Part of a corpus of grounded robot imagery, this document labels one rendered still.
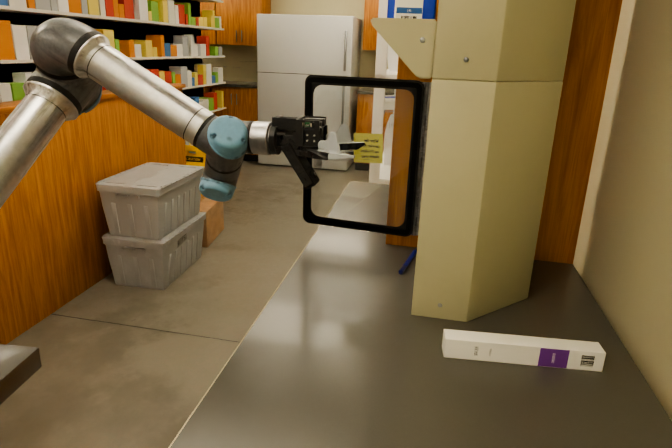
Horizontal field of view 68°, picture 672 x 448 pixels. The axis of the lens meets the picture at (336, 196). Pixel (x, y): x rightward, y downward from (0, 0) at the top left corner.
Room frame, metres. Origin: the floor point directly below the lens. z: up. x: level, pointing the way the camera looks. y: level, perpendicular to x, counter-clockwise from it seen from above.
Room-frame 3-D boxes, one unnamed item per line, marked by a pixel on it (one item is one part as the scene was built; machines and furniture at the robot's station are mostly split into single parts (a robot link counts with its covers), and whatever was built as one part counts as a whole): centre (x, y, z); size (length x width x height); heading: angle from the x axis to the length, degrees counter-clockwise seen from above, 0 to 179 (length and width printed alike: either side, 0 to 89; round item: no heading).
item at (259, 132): (1.11, 0.16, 1.26); 0.08 x 0.05 x 0.08; 169
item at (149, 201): (3.00, 1.14, 0.49); 0.60 x 0.42 x 0.33; 169
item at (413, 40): (1.07, -0.14, 1.46); 0.32 x 0.11 x 0.10; 169
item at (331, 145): (1.02, 0.01, 1.26); 0.09 x 0.03 x 0.06; 43
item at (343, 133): (1.13, -0.01, 1.26); 0.09 x 0.03 x 0.06; 115
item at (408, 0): (1.02, -0.13, 1.54); 0.05 x 0.05 x 0.06; 87
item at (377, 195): (1.25, -0.06, 1.19); 0.30 x 0.01 x 0.40; 74
